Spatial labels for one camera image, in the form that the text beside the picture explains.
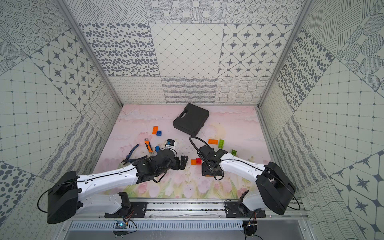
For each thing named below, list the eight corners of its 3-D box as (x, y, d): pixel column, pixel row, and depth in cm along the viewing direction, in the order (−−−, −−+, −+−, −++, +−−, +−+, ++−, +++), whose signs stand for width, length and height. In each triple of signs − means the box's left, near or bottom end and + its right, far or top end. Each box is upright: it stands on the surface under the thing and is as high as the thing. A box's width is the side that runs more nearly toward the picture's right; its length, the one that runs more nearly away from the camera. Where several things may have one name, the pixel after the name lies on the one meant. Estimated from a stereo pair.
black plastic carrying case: (172, 127, 109) (171, 122, 105) (189, 107, 122) (188, 102, 118) (195, 137, 103) (195, 133, 99) (209, 116, 116) (210, 111, 112)
